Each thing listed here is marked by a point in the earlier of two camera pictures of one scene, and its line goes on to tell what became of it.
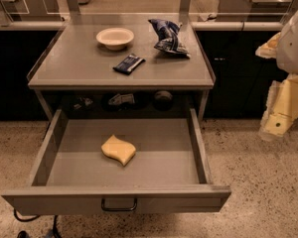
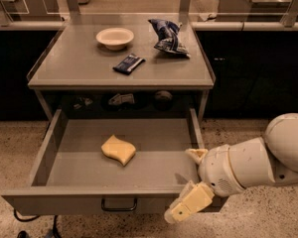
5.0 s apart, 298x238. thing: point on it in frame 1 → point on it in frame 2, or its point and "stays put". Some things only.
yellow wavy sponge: x=119 y=150 stays put
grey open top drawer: x=115 y=166 stays put
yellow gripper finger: x=269 y=50 → x=218 y=170
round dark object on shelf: x=163 y=99 stays put
